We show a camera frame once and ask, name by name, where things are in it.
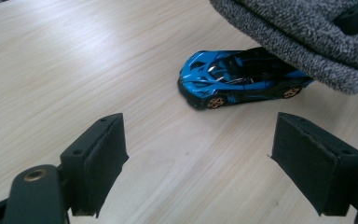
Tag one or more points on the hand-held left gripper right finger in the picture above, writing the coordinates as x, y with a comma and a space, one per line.
317, 165

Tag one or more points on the blue and black toy car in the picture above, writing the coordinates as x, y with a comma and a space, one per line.
230, 81

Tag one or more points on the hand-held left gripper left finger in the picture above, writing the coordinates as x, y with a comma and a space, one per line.
99, 165

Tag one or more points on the gray knitted cloth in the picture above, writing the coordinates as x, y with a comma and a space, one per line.
295, 37

